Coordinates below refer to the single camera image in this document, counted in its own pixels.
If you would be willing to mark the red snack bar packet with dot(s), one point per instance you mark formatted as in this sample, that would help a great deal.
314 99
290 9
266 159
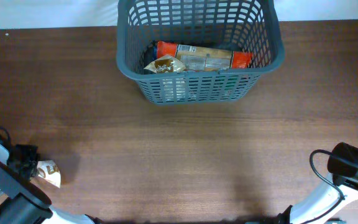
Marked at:
204 59

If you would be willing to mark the cream Pantree snack bag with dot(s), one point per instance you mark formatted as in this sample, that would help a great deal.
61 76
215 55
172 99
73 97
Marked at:
168 64

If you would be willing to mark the blue white carton box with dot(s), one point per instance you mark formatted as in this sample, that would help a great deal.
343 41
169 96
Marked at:
150 55

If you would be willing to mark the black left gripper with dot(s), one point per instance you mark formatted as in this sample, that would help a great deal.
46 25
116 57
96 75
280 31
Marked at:
32 150

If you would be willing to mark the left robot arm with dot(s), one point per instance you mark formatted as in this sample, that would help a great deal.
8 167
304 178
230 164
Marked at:
23 202

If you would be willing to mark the grey plastic lattice basket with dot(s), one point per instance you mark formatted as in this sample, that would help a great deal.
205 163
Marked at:
245 26

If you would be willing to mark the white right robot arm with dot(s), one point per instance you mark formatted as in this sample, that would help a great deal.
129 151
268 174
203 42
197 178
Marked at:
338 189

